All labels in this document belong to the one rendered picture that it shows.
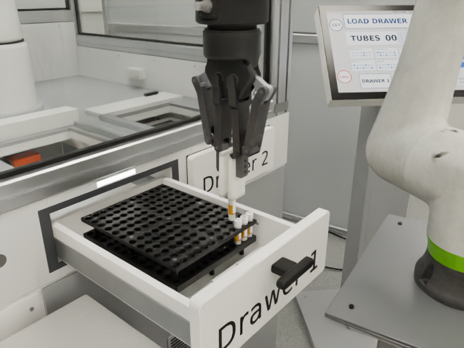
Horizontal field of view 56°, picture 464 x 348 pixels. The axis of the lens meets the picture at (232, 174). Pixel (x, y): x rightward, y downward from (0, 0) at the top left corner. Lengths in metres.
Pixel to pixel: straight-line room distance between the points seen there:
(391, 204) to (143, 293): 1.12
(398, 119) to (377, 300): 0.30
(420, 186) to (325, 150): 1.64
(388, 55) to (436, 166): 0.71
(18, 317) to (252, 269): 0.40
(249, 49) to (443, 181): 0.35
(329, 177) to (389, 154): 1.63
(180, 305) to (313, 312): 1.38
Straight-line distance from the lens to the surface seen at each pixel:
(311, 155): 2.41
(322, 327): 1.83
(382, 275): 0.83
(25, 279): 0.77
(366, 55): 1.36
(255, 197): 1.13
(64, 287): 0.81
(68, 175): 0.74
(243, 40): 0.55
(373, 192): 1.54
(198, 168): 0.90
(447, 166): 0.71
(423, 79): 0.80
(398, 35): 1.44
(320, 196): 2.47
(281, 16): 1.09
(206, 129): 0.63
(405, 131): 0.80
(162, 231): 0.68
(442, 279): 0.79
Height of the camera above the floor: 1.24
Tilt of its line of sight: 23 degrees down
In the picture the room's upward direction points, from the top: straight up
